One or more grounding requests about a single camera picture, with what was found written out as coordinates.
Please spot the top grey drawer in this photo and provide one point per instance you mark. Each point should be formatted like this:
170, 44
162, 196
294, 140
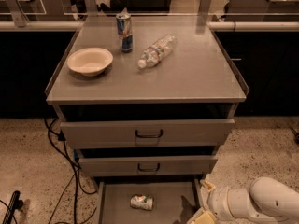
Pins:
147, 133

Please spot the red bull can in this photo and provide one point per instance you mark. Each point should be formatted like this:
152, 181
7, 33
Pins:
125, 33

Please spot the grey drawer cabinet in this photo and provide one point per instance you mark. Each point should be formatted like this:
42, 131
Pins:
197, 80

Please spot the clear plastic water bottle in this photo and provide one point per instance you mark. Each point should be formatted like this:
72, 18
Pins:
156, 52

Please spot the desk left background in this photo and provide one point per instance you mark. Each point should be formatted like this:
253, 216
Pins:
38, 10

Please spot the bottom grey drawer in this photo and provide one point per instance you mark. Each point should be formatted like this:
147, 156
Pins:
174, 202

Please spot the white paper bowl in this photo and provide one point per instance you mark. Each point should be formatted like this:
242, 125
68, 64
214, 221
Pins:
90, 62

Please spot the crushed 7up can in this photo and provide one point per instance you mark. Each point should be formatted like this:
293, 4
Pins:
144, 202

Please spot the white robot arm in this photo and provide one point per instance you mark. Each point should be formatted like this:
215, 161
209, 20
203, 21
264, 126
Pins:
267, 201

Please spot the dark desk right background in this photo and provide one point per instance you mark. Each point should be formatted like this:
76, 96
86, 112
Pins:
262, 10

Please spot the grey drawer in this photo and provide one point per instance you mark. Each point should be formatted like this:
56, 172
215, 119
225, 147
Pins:
174, 202
159, 165
147, 133

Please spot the white horizontal rail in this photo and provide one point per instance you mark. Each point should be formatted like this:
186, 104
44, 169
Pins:
215, 26

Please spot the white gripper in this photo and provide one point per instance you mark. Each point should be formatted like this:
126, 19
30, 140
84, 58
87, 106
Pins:
217, 199

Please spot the black object on floor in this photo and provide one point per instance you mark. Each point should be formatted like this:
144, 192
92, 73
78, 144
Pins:
15, 203

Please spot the middle grey drawer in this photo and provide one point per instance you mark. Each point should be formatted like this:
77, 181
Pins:
159, 165

